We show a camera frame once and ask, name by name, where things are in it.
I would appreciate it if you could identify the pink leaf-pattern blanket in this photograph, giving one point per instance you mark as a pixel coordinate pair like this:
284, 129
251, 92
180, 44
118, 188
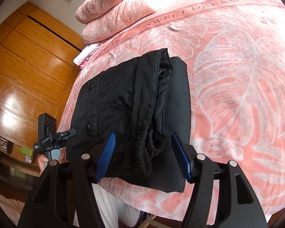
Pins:
235, 56

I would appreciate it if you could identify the person's left hand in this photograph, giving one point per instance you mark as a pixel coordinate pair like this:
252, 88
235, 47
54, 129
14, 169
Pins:
42, 159

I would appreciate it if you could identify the lower pink pillow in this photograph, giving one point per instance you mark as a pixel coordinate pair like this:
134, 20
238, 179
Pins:
118, 18

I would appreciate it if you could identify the wooden wardrobe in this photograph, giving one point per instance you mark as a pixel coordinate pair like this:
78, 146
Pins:
37, 73

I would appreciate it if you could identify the white pink folded towel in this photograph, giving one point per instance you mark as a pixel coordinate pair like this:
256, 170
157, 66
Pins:
85, 53

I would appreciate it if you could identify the white striped trousers leg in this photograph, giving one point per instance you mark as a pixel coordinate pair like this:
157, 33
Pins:
113, 210

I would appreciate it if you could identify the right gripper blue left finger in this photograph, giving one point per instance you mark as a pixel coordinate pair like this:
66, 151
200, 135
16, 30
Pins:
107, 149

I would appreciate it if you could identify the black padded pants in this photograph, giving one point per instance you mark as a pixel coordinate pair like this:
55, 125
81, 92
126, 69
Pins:
142, 101

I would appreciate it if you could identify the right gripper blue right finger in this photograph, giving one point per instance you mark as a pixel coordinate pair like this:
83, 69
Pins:
182, 158

